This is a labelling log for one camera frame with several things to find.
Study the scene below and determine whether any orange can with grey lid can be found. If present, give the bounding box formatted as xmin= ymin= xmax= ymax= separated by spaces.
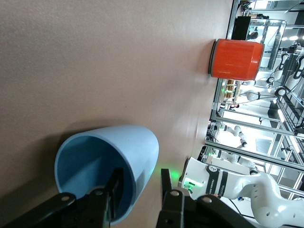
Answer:
xmin=208 ymin=38 xmax=265 ymax=82

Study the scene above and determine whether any light blue plastic cup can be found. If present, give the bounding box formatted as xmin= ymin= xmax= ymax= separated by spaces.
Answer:
xmin=54 ymin=124 xmax=160 ymax=226

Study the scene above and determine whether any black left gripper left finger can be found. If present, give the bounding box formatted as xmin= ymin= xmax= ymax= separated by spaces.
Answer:
xmin=83 ymin=167 xmax=124 ymax=228

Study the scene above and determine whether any black box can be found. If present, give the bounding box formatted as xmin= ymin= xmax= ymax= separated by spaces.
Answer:
xmin=231 ymin=16 xmax=252 ymax=40

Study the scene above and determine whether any glass display case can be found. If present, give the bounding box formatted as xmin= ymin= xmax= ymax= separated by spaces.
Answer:
xmin=246 ymin=17 xmax=287 ymax=71

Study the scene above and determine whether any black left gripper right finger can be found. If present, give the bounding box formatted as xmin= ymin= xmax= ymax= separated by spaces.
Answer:
xmin=156 ymin=168 xmax=186 ymax=228

